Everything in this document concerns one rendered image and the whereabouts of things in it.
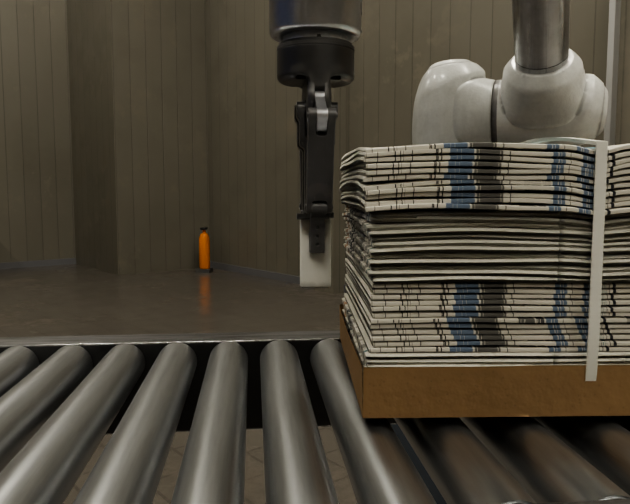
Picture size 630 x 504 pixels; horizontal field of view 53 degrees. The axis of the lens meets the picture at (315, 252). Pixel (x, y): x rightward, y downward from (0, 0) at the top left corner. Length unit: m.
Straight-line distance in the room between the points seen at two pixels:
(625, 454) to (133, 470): 0.36
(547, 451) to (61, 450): 0.37
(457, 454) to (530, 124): 0.96
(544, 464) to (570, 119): 0.95
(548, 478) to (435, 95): 1.03
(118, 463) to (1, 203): 8.56
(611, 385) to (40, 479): 0.44
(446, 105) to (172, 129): 6.92
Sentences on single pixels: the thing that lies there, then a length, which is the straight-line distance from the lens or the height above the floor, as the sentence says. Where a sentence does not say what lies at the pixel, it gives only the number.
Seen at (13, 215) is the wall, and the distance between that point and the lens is 9.05.
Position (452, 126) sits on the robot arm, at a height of 1.13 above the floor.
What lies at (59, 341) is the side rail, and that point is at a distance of 0.89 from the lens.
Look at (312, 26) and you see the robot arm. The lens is 0.61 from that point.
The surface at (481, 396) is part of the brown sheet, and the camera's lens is 0.55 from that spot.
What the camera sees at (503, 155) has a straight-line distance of 0.53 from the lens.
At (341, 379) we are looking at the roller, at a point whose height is 0.80.
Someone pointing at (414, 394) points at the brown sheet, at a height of 0.83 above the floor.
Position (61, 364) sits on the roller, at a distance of 0.78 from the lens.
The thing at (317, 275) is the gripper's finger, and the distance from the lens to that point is 0.63.
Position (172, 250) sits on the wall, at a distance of 8.16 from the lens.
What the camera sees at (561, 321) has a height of 0.89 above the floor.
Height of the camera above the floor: 0.99
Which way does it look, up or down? 5 degrees down
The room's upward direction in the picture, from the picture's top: straight up
